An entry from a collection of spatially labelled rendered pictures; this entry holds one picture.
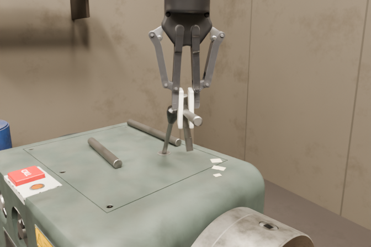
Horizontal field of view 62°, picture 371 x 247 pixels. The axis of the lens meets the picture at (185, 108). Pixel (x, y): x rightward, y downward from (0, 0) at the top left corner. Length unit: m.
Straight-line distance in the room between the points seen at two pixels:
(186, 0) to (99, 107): 3.33
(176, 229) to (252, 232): 0.13
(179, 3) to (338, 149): 2.64
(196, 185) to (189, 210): 0.07
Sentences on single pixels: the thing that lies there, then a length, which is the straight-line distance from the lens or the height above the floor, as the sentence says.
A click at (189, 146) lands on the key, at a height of 1.35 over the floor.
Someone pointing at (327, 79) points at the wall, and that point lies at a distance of 2.97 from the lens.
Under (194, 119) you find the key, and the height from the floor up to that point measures 1.47.
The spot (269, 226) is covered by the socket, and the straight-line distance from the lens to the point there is 0.61.
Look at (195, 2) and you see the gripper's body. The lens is 0.50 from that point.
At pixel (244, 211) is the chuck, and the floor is 1.23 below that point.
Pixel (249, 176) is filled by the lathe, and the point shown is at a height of 1.24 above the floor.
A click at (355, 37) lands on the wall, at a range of 2.85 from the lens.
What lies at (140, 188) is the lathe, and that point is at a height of 1.26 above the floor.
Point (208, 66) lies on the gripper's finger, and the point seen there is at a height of 1.51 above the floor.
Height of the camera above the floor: 1.56
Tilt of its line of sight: 13 degrees down
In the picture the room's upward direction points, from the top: straight up
